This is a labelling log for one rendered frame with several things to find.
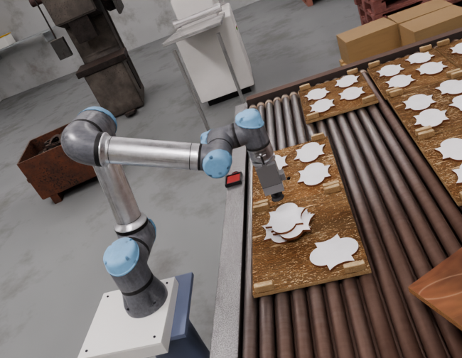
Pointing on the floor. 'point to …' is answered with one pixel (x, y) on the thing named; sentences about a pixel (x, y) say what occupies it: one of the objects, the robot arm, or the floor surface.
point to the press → (97, 51)
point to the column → (178, 339)
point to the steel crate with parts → (52, 166)
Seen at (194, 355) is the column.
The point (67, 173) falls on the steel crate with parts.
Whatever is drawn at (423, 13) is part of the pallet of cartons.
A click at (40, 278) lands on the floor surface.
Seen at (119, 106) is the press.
